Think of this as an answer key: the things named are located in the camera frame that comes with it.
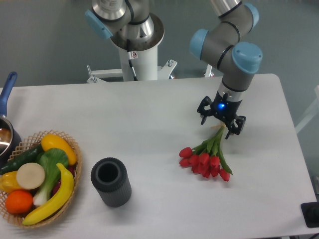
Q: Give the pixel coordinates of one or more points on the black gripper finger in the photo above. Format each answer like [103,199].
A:
[235,125]
[204,109]

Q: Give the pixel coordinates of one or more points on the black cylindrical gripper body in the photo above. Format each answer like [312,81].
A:
[225,110]

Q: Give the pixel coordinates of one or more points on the red tulip bouquet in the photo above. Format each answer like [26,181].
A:
[207,159]

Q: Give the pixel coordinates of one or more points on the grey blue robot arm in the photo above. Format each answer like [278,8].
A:
[221,48]

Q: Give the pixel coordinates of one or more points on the black device at edge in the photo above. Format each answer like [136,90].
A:
[310,213]

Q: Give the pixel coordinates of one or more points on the dark grey ribbed vase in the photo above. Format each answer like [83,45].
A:
[110,178]

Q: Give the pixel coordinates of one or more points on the red vegetable in basket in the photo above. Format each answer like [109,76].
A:
[57,185]

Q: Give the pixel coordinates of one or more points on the green bok choy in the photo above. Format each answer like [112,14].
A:
[48,161]

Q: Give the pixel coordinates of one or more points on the yellow banana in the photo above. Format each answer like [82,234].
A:
[56,202]

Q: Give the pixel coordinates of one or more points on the green cucumber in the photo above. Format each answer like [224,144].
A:
[28,156]

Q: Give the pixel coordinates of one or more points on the beige round disc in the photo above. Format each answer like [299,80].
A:
[30,176]

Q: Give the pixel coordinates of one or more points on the orange fruit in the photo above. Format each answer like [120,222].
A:
[19,202]

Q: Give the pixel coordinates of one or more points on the yellow bell pepper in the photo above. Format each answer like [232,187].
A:
[8,182]

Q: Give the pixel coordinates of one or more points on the woven wicker basket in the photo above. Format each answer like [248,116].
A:
[30,142]

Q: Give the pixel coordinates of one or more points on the white table clamp bracket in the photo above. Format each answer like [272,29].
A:
[163,73]

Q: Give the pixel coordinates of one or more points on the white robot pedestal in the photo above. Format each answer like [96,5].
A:
[137,44]

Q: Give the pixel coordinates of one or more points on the blue handled saucepan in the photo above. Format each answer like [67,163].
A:
[9,138]

